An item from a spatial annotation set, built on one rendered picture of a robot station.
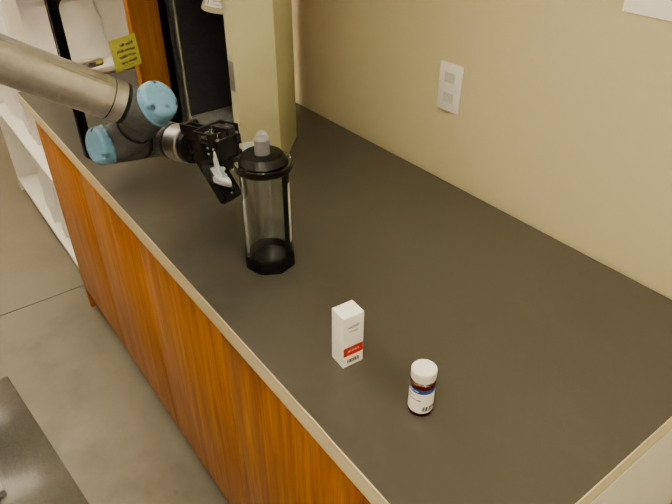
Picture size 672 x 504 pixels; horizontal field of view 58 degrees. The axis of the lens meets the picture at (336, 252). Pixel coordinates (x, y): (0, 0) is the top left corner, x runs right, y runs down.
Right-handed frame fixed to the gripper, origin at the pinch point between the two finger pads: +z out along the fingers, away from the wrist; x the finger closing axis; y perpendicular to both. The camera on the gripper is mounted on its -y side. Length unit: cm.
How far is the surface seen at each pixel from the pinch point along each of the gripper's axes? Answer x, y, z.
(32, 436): -53, -20, 1
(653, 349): 21, -27, 66
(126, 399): -1, -105, -89
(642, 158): 44, -4, 54
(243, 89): 23.5, 6.0, -27.8
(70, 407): -15, -103, -101
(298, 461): -21, -45, 20
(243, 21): 24.9, 20.7, -25.8
